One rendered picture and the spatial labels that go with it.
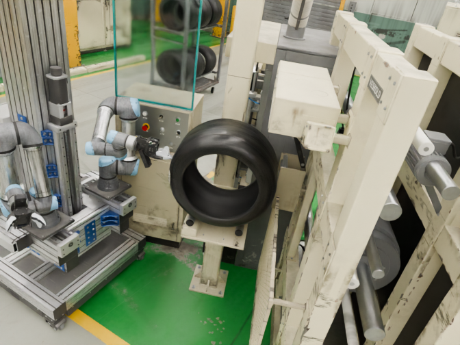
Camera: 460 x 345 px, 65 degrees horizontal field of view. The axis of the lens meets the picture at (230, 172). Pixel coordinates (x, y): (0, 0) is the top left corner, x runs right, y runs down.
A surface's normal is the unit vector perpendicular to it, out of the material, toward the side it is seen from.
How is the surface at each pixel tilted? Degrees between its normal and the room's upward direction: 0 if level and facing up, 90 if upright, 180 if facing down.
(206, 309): 0
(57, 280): 0
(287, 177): 90
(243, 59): 90
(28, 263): 0
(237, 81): 90
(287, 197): 90
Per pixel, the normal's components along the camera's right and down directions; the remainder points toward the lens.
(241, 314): 0.14, -0.85
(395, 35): -0.48, 0.40
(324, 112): -0.15, 0.50
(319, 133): -0.10, 0.21
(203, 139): -0.32, -0.29
